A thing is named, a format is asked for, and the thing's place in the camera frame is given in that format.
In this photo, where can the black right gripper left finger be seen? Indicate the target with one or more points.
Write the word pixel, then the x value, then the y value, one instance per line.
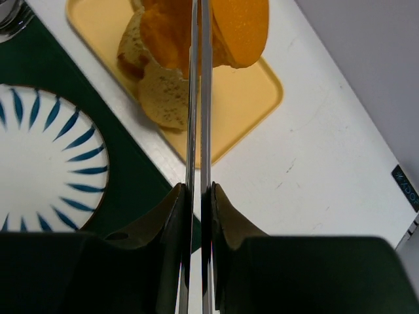
pixel 132 270

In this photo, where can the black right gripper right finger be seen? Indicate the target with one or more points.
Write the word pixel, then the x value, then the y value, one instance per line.
pixel 259 273

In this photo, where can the metal tongs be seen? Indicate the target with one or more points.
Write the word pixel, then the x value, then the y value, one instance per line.
pixel 199 129

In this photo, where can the seeded bread slice right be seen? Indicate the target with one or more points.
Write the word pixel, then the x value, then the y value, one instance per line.
pixel 164 96

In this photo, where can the seeded bread slice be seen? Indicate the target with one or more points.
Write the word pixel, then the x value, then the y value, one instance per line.
pixel 132 54
pixel 164 96

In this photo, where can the seeded bread slice left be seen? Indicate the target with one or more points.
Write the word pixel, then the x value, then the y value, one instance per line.
pixel 132 54

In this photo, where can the white blue striped plate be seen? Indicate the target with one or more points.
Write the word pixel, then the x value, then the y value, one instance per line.
pixel 54 162

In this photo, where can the blue label sticker right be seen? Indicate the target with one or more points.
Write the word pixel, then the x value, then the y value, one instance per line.
pixel 406 187

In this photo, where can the yellow tray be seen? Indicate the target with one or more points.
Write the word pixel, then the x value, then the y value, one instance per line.
pixel 242 98

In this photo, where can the dark green placemat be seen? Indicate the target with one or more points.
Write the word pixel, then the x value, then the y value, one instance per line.
pixel 35 58

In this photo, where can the patterned handle fork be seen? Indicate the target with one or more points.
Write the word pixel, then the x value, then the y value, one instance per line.
pixel 15 16

